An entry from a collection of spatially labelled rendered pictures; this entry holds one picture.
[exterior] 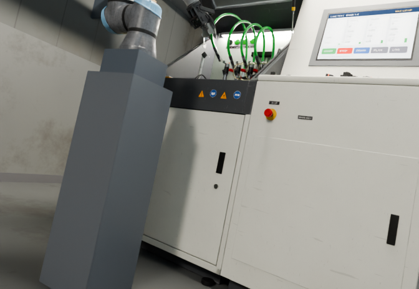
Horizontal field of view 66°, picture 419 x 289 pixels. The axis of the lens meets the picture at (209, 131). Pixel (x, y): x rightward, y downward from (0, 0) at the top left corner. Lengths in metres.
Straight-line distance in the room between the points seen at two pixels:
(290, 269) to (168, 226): 0.63
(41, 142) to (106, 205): 2.33
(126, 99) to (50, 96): 2.33
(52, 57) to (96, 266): 2.51
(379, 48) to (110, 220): 1.35
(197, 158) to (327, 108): 0.65
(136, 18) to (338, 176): 0.97
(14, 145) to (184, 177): 2.03
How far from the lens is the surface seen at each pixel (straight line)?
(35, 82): 3.35
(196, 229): 1.57
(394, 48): 1.68
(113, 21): 1.44
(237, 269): 1.48
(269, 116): 1.39
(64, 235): 1.31
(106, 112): 1.20
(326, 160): 1.32
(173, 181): 1.66
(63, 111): 3.53
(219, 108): 1.56
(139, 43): 1.30
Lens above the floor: 0.57
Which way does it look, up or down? 4 degrees up
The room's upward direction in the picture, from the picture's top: 11 degrees clockwise
